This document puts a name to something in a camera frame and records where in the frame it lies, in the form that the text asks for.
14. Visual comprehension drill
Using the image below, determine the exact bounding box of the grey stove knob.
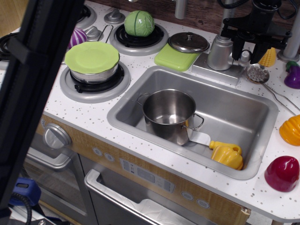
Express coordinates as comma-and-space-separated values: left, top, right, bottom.
84, 26, 103, 42
104, 9, 125, 24

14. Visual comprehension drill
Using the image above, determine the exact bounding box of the green plastic plate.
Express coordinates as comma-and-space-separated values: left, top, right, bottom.
65, 42, 120, 74

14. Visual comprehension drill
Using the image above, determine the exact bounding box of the purple toy eggplant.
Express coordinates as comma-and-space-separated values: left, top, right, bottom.
284, 61, 300, 89

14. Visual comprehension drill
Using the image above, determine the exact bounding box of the silver faucet lever handle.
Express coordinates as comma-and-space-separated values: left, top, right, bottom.
239, 50, 252, 68

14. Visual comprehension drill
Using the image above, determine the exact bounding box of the front right stove burner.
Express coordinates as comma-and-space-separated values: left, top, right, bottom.
60, 62, 131, 104

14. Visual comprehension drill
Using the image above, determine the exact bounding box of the steel pot lid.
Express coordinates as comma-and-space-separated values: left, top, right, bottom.
168, 32, 210, 53

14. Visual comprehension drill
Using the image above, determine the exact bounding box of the grey stove knob rear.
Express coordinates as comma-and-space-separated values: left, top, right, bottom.
104, 9, 125, 24

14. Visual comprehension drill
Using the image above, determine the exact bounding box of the silver dishwasher door handle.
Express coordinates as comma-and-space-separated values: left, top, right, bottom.
84, 169, 197, 225

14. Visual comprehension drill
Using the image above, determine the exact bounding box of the yellow toy bell pepper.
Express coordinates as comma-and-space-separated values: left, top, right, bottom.
211, 146, 243, 170

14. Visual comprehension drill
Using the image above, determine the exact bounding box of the metal slotted skimmer spoon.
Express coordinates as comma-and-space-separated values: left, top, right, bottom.
245, 64, 300, 116

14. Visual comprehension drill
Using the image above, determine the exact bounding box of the purple striped toy onion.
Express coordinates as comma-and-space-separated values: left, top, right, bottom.
68, 27, 87, 49

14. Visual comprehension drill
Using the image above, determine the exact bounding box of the rear right stove burner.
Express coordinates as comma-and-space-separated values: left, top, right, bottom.
109, 24, 169, 56

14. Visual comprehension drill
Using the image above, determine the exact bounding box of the rear left stove burner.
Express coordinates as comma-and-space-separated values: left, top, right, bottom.
76, 5, 97, 29

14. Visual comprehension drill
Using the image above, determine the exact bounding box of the grey rear post left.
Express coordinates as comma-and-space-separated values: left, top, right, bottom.
175, 0, 188, 19

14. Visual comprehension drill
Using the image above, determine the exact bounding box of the blue plastic clamp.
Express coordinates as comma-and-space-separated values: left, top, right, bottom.
9, 177, 41, 206

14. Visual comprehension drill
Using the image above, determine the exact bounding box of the black camera stand frame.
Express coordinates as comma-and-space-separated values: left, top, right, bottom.
0, 0, 84, 225

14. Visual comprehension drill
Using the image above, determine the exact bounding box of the grey stove knob middle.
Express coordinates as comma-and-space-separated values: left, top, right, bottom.
84, 26, 103, 42

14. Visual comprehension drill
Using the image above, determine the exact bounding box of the grey toy sink basin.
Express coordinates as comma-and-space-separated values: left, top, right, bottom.
107, 66, 278, 180

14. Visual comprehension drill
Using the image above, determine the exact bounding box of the orange toy bell pepper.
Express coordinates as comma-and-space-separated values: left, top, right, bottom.
279, 115, 300, 146

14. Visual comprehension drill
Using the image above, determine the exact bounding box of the grey oven door handle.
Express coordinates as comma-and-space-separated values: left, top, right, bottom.
27, 147, 72, 172

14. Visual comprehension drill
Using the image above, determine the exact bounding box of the red toy bell pepper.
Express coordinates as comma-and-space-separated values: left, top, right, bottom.
264, 156, 300, 192

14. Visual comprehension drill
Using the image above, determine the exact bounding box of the green toy cabbage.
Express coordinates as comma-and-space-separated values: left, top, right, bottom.
124, 10, 155, 37

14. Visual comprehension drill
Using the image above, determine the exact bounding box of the grey post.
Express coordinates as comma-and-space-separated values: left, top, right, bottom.
277, 12, 300, 62
175, 0, 188, 19

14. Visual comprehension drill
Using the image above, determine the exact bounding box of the yellow toy corn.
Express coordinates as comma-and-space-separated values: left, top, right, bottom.
258, 47, 276, 67

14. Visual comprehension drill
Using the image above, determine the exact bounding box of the green plastic cutting board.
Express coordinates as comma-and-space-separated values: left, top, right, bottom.
154, 44, 200, 72

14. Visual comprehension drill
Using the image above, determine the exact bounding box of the metal wire utensil handle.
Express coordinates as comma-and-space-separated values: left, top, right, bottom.
97, 24, 114, 43

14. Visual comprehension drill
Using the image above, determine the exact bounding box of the stove burner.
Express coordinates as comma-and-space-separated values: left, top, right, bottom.
76, 5, 97, 29
109, 24, 169, 56
60, 62, 131, 104

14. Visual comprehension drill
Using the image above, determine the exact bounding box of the stainless steel pot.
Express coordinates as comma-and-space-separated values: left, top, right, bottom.
136, 89, 204, 146

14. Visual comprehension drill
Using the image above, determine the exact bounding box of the black coiled cable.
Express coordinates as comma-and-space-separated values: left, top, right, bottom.
9, 191, 33, 225

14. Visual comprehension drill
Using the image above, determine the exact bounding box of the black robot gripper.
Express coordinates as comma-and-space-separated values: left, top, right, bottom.
221, 0, 292, 64

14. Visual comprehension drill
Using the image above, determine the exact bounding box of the grey rear post right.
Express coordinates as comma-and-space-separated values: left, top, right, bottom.
277, 12, 300, 62

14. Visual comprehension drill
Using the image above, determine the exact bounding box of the silver toy faucet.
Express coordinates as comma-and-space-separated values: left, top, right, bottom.
192, 0, 253, 86

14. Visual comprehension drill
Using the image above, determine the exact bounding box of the steel bowl on burner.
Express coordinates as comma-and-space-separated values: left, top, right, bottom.
70, 63, 119, 84

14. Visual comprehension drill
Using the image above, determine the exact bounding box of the yellow handled white spatula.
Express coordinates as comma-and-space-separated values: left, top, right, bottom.
185, 127, 242, 155

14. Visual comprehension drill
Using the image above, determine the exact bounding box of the silver oven dial knob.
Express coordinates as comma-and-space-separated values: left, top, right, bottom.
43, 123, 72, 150

